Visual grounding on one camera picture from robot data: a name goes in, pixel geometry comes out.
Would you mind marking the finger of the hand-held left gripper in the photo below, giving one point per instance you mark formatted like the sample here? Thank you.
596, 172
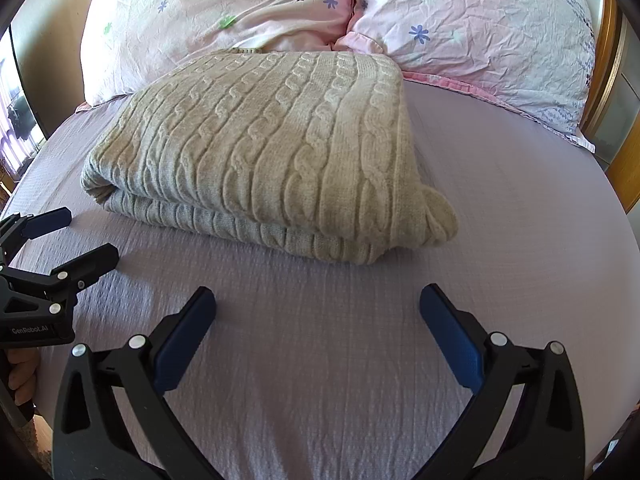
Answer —
47, 220
95, 260

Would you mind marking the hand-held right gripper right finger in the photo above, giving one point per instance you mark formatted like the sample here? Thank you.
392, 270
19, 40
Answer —
452, 337

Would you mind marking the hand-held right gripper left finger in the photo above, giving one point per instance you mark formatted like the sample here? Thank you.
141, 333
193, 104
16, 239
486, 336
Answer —
182, 345

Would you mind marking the person's left hand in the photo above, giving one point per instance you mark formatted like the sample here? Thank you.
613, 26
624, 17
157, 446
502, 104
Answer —
24, 375

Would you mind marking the window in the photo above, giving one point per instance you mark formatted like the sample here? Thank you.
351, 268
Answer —
20, 110

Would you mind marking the pink pillow with tree print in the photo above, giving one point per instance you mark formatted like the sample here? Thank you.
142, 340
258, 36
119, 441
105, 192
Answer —
220, 25

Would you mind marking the wooden headboard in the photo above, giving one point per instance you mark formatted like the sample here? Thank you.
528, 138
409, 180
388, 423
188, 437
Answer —
612, 95

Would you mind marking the pink pillow with flower print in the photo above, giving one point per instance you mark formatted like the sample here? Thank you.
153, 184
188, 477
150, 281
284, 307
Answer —
475, 35

